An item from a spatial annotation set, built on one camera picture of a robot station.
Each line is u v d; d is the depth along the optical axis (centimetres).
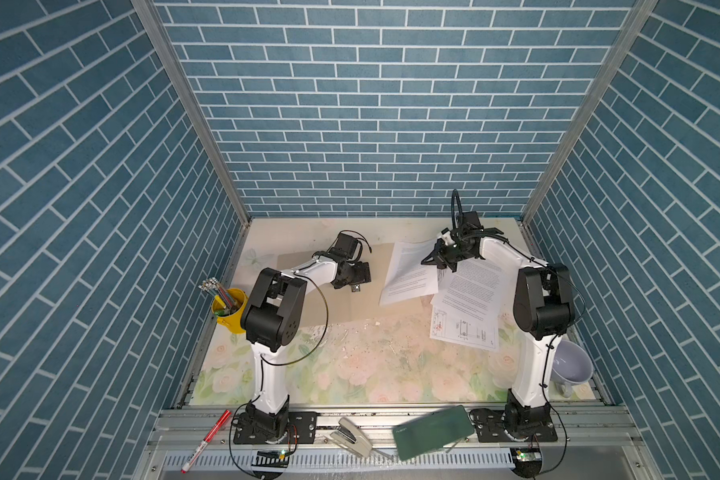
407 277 97
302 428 73
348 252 83
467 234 79
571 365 84
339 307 92
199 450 69
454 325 92
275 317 53
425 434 72
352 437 71
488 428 74
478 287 102
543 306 55
